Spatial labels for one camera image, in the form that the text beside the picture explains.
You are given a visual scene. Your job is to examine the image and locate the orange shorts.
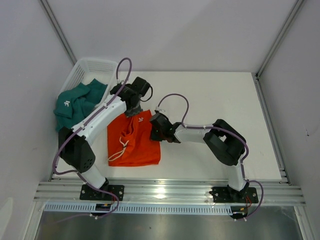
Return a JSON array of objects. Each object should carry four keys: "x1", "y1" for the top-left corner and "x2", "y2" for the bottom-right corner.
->
[{"x1": 106, "y1": 110, "x2": 161, "y2": 167}]

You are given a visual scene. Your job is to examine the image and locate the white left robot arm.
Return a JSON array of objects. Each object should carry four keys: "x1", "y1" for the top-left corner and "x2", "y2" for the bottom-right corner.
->
[{"x1": 52, "y1": 77, "x2": 153, "y2": 200}]

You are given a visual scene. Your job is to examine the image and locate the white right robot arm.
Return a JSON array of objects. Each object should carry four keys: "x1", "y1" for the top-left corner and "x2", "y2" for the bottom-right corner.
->
[{"x1": 149, "y1": 112, "x2": 250, "y2": 202}]

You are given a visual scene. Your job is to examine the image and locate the green shorts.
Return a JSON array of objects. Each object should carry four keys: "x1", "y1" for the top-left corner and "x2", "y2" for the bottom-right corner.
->
[{"x1": 53, "y1": 79, "x2": 108, "y2": 132}]

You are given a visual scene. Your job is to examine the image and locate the white plastic basket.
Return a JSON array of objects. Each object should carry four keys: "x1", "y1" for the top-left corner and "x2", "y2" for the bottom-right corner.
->
[{"x1": 59, "y1": 57, "x2": 118, "y2": 105}]

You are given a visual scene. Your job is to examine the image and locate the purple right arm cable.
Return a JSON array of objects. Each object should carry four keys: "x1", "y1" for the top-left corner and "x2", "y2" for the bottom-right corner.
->
[{"x1": 155, "y1": 92, "x2": 264, "y2": 221}]

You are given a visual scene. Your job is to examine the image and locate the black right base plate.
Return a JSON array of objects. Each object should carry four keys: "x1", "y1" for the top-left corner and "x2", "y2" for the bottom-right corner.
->
[{"x1": 209, "y1": 186, "x2": 259, "y2": 204}]

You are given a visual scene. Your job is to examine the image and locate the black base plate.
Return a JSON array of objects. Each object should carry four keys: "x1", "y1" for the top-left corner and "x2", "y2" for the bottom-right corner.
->
[
  {"x1": 79, "y1": 184, "x2": 125, "y2": 201},
  {"x1": 209, "y1": 186, "x2": 259, "y2": 204}
]

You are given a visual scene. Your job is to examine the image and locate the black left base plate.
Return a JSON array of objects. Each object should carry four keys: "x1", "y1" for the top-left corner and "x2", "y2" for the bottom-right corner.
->
[{"x1": 79, "y1": 184, "x2": 125, "y2": 201}]

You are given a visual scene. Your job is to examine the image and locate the aluminium corner post right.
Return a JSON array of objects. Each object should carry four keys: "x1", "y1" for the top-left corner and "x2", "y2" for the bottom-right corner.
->
[{"x1": 254, "y1": 0, "x2": 307, "y2": 78}]

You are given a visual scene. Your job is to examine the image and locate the aluminium corner post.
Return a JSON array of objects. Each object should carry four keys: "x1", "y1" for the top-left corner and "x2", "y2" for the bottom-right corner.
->
[
  {"x1": 38, "y1": 0, "x2": 77, "y2": 65},
  {"x1": 254, "y1": 0, "x2": 307, "y2": 78}
]

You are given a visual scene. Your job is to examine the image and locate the white slotted cable duct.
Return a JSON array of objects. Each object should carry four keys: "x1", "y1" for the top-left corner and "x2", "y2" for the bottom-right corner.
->
[{"x1": 44, "y1": 202, "x2": 232, "y2": 216}]

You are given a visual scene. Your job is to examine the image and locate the aluminium corner post left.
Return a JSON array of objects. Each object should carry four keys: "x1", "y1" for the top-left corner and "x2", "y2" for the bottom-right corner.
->
[{"x1": 38, "y1": 0, "x2": 77, "y2": 65}]

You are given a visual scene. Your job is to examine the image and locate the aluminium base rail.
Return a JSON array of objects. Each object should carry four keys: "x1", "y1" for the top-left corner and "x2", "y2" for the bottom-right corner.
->
[{"x1": 34, "y1": 177, "x2": 306, "y2": 206}]

